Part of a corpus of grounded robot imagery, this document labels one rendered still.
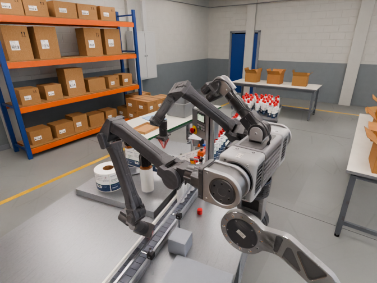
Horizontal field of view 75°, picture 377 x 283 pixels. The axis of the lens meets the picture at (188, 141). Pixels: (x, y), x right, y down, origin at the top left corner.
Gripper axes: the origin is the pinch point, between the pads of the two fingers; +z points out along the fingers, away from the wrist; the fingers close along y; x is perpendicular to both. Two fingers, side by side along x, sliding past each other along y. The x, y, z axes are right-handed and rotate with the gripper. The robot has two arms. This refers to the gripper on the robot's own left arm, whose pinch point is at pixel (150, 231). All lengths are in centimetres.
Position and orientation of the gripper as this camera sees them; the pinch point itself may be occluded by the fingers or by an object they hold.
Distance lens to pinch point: 141.2
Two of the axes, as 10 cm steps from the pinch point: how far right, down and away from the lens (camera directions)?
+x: -3.1, 8.6, -4.1
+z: 2.7, 4.9, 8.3
